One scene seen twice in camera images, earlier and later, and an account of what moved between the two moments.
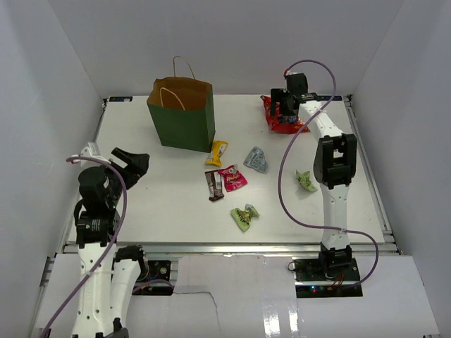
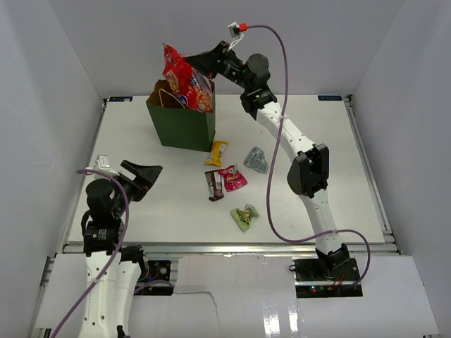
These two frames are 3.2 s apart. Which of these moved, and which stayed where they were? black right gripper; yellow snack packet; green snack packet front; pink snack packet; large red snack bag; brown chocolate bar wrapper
Moved: black right gripper; large red snack bag
Stayed: pink snack packet; yellow snack packet; brown chocolate bar wrapper; green snack packet front
